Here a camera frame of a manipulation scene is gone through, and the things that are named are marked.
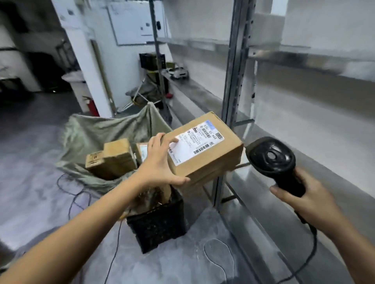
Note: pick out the brown cardboard box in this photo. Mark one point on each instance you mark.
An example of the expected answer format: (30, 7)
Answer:
(170, 65)

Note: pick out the white wall board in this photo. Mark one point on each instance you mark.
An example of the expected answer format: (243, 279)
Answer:
(129, 23)

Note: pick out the person's left hand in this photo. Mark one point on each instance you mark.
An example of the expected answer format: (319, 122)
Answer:
(155, 166)

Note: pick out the yellow wooden stand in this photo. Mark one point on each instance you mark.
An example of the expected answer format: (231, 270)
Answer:
(151, 71)

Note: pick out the cardboard parcel red white tape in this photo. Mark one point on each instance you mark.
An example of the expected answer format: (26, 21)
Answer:
(142, 153)

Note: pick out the white VR headset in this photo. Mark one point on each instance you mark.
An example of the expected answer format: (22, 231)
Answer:
(178, 73)

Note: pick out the person's left forearm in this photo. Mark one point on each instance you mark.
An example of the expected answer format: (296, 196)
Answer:
(67, 242)

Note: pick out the large taped cardboard box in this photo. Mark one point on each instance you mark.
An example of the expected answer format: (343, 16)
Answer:
(117, 158)

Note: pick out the black square logo cardboard box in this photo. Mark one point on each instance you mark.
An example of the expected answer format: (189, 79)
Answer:
(95, 162)

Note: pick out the person's right hand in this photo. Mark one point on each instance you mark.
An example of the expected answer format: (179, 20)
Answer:
(316, 204)

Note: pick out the black plastic crate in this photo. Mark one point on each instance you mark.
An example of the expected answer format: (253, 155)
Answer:
(148, 61)
(158, 225)

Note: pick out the metal shelving rack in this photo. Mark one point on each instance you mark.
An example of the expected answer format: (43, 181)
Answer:
(278, 210)

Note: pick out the black barcode scanner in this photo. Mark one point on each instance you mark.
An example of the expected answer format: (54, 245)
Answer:
(269, 158)

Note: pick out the blue header label cardboard box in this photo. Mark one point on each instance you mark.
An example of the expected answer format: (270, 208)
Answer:
(222, 158)

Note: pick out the red fire extinguisher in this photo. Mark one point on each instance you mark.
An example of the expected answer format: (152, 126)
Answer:
(93, 108)

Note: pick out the white metal folding frame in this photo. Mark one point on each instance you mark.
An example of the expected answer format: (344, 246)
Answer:
(137, 94)

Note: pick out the long wooden batten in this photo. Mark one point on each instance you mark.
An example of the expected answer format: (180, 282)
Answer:
(102, 76)

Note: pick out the small red object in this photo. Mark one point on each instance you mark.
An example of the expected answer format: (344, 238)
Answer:
(169, 95)

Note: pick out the person's right forearm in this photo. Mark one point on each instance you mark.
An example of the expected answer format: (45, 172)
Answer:
(354, 251)

